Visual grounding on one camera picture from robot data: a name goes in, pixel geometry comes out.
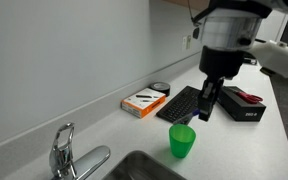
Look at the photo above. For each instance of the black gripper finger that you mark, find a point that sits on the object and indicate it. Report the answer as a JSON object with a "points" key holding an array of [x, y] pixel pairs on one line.
{"points": [[205, 103], [219, 87]]}

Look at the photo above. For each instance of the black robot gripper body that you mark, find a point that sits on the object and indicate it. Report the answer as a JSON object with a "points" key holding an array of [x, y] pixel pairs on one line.
{"points": [[219, 61]]}

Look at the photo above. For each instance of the grey marker with blue cap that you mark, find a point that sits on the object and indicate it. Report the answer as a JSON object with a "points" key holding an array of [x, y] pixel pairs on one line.
{"points": [[187, 117]]}

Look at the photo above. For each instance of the green plastic cup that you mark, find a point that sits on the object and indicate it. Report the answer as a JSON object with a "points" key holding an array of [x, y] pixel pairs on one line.
{"points": [[181, 141]]}

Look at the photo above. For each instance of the black computer keyboard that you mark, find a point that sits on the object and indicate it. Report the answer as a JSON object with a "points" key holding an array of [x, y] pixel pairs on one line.
{"points": [[180, 105]]}

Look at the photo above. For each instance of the black tape roll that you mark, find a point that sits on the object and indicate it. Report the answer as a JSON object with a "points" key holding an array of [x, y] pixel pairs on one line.
{"points": [[160, 88]]}

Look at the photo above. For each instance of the orange and white product box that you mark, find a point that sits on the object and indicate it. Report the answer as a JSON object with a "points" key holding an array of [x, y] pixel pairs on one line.
{"points": [[143, 101]]}

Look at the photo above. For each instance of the stainless steel sink basin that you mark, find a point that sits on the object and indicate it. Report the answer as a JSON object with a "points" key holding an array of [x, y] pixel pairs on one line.
{"points": [[140, 168]]}

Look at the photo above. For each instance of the chrome sink faucet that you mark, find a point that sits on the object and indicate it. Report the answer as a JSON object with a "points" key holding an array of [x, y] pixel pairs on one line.
{"points": [[65, 156]]}

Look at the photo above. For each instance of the black ZED camera box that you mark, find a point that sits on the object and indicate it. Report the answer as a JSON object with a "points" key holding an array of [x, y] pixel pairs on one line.
{"points": [[242, 106]]}

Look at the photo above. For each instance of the beige wall switch plate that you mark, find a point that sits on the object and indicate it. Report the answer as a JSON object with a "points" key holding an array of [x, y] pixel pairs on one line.
{"points": [[189, 41]]}

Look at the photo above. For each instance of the white wall power outlet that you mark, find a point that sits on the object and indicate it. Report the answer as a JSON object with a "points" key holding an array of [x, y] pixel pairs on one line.
{"points": [[185, 42]]}

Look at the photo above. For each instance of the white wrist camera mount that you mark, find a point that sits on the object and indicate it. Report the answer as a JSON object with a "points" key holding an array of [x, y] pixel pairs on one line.
{"points": [[277, 58]]}

